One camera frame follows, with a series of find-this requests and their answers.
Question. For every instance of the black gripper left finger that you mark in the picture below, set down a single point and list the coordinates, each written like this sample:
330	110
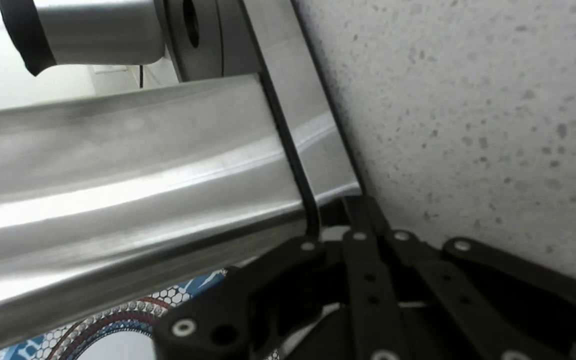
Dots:
368	286

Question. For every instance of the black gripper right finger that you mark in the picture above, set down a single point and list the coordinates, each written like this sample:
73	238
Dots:
500	292

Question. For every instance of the stainless steel coffee maker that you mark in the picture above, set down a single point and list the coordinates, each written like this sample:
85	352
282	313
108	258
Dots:
134	186

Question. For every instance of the blue patterned white plate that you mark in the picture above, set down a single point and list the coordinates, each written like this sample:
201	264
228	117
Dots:
121	327

